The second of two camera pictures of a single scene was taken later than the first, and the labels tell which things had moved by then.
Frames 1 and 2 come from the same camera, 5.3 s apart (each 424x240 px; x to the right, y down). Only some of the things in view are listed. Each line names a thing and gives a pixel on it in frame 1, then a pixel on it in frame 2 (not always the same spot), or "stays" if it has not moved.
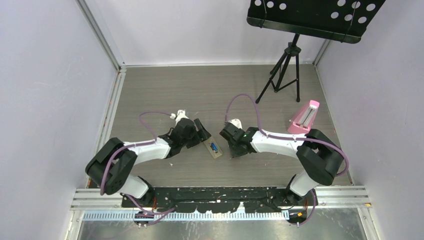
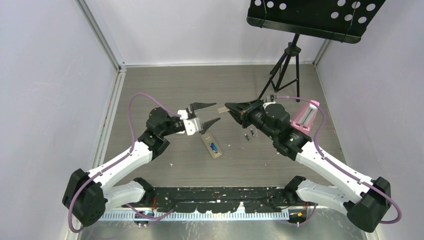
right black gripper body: [235, 151] to [253, 115]
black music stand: [343, 21] stays
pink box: [303, 123] stays
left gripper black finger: [203, 134] to [195, 106]
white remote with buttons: [213, 147] stays
